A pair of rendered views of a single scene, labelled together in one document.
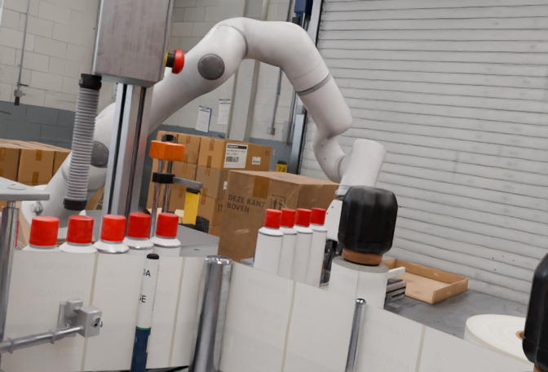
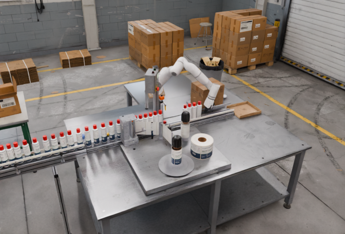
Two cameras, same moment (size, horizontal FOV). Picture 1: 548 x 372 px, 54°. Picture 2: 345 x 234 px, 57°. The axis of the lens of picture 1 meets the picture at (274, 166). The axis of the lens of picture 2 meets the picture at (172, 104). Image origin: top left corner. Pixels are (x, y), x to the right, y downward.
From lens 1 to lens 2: 2.39 m
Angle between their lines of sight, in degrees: 36
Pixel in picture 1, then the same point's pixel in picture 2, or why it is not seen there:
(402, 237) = (330, 60)
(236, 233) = (193, 97)
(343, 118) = (204, 82)
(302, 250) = (193, 111)
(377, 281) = (185, 126)
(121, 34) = (148, 88)
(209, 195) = (234, 43)
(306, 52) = (192, 71)
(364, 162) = (212, 90)
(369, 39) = not seen: outside the picture
